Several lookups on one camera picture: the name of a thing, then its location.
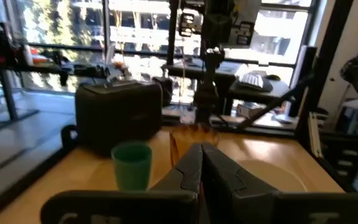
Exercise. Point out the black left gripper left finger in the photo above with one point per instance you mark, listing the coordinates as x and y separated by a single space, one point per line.
188 175

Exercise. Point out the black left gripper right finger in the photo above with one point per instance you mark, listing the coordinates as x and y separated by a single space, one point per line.
228 193

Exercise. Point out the amber glass tumbler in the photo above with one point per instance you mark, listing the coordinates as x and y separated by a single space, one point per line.
182 140

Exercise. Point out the green plastic cup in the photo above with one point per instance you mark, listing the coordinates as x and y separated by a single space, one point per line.
131 168

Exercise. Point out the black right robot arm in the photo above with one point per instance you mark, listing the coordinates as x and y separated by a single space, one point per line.
210 77

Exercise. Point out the dark round placemat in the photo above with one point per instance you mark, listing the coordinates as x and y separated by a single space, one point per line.
272 177

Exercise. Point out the black toaster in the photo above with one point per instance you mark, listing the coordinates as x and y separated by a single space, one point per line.
117 115

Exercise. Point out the black diagonal rod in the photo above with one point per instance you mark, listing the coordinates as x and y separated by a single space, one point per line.
275 104

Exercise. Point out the black computer desk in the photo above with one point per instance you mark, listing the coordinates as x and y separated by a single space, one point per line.
253 93

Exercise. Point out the computer keyboard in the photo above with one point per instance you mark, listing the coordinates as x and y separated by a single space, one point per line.
253 81

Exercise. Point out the computer mouse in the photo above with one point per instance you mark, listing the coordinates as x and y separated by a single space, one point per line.
274 77

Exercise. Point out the black monitor pole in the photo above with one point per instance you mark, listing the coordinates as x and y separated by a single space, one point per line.
172 34

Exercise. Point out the black standing desk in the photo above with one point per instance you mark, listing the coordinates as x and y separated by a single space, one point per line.
8 93

